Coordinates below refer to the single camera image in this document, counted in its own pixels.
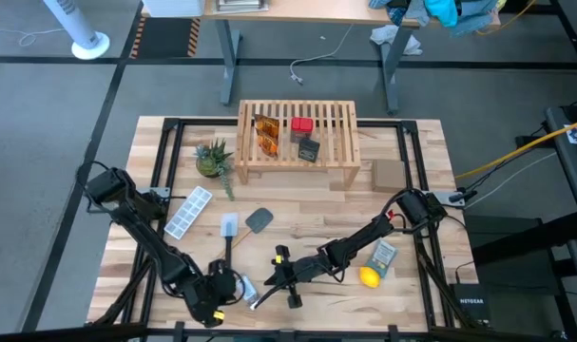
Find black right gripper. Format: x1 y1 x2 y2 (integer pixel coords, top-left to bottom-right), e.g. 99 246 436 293
250 244 339 312

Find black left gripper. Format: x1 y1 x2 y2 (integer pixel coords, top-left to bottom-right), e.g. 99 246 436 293
184 258 245 330

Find bagel seasoning jar white lid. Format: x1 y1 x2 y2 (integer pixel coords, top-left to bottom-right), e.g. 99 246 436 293
241 275 261 309

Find white spatula black handle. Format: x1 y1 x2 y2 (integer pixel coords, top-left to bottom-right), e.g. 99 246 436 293
220 212 240 275

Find orange brown taco mix packet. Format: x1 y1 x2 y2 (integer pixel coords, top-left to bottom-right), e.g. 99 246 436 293
254 130 280 159
253 113 281 140

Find green black pepper tin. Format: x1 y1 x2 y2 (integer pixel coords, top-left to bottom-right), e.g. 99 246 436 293
297 137 322 164

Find smoked paprika tin red lid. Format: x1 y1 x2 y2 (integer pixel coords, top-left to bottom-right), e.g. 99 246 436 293
289 116 315 144

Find wooden slatted shelf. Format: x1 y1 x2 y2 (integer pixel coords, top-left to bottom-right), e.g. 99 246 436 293
234 99 363 189

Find white ice cube tray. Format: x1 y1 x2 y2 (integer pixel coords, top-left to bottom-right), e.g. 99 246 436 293
163 185 215 241

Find yellow lemon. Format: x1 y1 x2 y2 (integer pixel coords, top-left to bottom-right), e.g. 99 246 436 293
357 265 382 290

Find potted succulent plant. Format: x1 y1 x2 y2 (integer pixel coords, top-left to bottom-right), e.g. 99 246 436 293
192 138 237 202

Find blue printed packet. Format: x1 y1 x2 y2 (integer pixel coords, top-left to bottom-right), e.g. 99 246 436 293
365 238 400 280

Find brown cardboard box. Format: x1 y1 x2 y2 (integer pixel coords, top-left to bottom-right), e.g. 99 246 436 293
370 158 409 195

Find black mat hazard stripes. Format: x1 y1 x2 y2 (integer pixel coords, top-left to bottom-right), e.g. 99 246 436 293
128 16 202 61

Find stack of papers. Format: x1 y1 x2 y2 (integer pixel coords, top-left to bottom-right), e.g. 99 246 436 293
211 0 270 15

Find white box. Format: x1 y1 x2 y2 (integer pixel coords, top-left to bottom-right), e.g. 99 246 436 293
140 0 206 19

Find wooden desk grey legs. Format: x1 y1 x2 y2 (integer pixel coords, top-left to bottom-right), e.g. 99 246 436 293
140 0 502 115

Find white crumpled cloth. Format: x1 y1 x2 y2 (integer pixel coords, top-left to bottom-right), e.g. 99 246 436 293
369 24 424 57

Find black side desk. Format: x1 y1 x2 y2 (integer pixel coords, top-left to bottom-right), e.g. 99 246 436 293
543 97 577 310

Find pile of clothes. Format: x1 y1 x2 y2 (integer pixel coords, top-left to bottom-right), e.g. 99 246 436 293
367 0 508 39

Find black Netgear switch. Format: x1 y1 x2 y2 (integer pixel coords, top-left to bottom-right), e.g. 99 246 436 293
448 282 492 328

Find white floor cable with plug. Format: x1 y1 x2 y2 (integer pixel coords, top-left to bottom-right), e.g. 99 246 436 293
288 23 356 87

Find thick yellow cable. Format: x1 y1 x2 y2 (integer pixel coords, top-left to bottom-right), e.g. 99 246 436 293
453 115 577 181

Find thin yellow cable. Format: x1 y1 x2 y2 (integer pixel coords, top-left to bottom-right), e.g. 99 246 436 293
474 0 539 37

